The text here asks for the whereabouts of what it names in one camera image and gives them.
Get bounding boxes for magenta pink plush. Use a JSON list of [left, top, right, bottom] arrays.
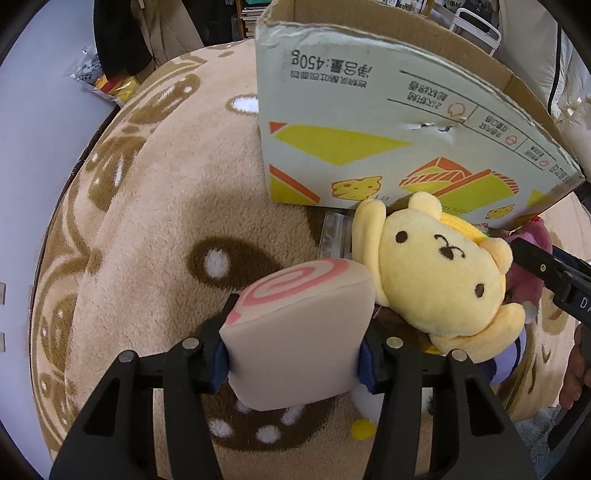
[[504, 217, 553, 324]]

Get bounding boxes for yellow bear plush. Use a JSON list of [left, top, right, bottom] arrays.
[[352, 192, 526, 363]]

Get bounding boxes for white fluffy chick plush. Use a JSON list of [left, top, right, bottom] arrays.
[[349, 384, 384, 441]]

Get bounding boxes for pink swirl roll plush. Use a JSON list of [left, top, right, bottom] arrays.
[[219, 258, 376, 411]]

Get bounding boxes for person's right hand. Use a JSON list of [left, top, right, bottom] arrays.
[[559, 324, 590, 409]]

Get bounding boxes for white duvet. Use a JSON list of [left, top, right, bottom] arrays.
[[498, 0, 590, 169]]

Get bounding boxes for white rolling cart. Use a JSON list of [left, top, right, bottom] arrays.
[[449, 7, 502, 56]]

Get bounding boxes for printed cardboard box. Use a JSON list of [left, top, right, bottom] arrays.
[[254, 1, 584, 229]]

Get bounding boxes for beige floral plush blanket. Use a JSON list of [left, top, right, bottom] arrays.
[[30, 40, 578, 479]]

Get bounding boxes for snack bags on floor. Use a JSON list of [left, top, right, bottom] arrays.
[[67, 46, 140, 107]]

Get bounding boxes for beige coat hanging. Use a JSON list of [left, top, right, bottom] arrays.
[[130, 0, 204, 73]]

